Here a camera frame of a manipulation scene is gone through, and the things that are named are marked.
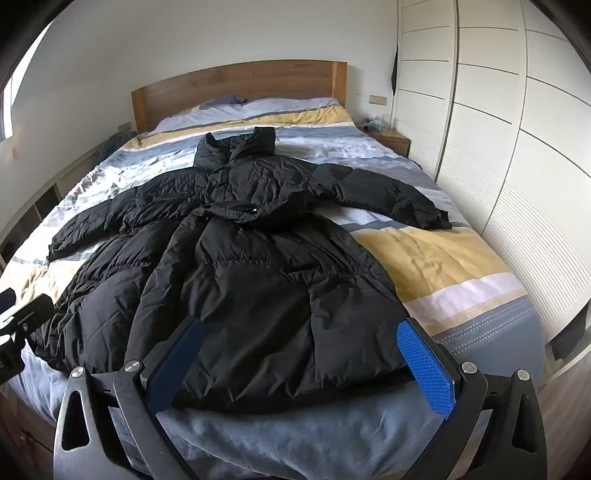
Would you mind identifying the grey-blue pillow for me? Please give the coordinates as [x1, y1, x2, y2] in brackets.
[201, 95, 247, 110]

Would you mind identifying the white wardrobe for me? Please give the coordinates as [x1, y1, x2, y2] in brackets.
[394, 0, 591, 342]

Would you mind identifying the wooden nightstand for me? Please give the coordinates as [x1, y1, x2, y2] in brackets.
[374, 128, 411, 158]

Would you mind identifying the window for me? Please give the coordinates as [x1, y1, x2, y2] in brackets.
[0, 46, 42, 139]

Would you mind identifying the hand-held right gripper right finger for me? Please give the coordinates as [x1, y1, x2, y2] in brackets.
[396, 316, 544, 480]

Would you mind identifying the blue-grey knitted cloth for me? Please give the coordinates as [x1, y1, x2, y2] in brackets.
[97, 131, 138, 164]

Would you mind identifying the white pillow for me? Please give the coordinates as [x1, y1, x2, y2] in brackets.
[154, 97, 342, 132]

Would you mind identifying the black puffer jacket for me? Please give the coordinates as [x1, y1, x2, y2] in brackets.
[30, 127, 453, 414]

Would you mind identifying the wooden bed headboard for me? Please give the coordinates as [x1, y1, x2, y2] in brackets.
[131, 60, 348, 134]

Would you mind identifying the low white shelf unit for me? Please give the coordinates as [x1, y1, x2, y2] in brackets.
[0, 131, 134, 273]

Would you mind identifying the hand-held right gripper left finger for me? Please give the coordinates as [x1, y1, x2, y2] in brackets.
[52, 315, 206, 480]

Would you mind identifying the blue-grey fleece blanket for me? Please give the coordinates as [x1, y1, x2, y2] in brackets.
[9, 346, 490, 480]

